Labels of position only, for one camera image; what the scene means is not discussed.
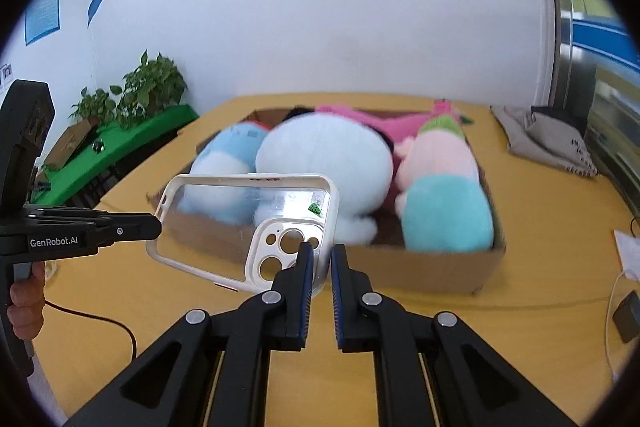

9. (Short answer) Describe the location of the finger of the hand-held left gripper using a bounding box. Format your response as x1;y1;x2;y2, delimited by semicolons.
95;212;163;244

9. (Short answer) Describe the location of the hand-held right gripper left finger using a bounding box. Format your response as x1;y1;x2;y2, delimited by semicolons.
65;242;316;427

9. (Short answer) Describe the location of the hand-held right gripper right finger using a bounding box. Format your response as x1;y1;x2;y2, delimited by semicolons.
330;244;581;427

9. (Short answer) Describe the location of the clear beige phone case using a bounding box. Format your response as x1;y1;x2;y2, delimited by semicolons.
145;173;341;298

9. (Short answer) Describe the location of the blue plush toy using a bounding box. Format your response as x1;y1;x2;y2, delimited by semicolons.
190;122;271;228

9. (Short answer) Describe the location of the pink and teal plush doll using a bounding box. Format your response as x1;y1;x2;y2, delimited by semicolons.
392;114;496;253

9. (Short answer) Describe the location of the white plush toy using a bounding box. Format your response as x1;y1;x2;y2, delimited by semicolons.
255;112;396;245

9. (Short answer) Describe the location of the pink plush bear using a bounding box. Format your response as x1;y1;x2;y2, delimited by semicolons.
315;99;473;168

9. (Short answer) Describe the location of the person's left hand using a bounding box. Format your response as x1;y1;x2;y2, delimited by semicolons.
7;261;47;343

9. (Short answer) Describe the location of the small brown cardboard box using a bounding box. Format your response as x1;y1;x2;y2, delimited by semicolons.
42;119;101;170

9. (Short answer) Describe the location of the small potted green plant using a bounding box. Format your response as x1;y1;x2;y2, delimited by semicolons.
70;87;121;128

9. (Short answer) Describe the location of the green cloth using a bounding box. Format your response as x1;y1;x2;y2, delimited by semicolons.
30;103;198;208

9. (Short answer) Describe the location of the large potted green plant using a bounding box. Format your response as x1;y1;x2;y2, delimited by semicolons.
117;51;188;128

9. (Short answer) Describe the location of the grey fabric bag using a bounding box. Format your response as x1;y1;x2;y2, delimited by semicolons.
490;104;598;178

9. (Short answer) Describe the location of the white paper sheet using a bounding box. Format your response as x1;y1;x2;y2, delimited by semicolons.
612;229;640;280

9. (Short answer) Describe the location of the blue glass banner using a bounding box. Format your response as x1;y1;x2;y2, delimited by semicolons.
570;16;640;74

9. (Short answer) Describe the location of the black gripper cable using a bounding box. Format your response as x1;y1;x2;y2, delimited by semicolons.
42;299;138;360

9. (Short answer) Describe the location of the blue framed wall poster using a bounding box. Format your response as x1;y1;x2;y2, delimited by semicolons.
24;0;61;46

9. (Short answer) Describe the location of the black charger with white cable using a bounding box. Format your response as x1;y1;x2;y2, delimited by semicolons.
602;267;640;378

